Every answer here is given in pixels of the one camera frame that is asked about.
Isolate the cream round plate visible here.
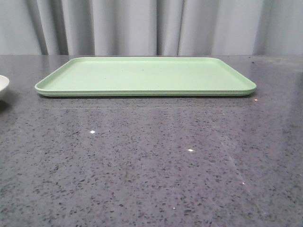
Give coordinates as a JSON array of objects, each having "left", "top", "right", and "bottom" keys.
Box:
[{"left": 0, "top": 75, "right": 9, "bottom": 100}]

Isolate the green plastic tray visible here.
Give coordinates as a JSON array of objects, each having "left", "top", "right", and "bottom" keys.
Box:
[{"left": 35, "top": 57, "right": 257, "bottom": 97}]

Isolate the grey pleated curtain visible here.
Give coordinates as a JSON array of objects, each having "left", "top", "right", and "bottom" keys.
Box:
[{"left": 0, "top": 0, "right": 303, "bottom": 56}]

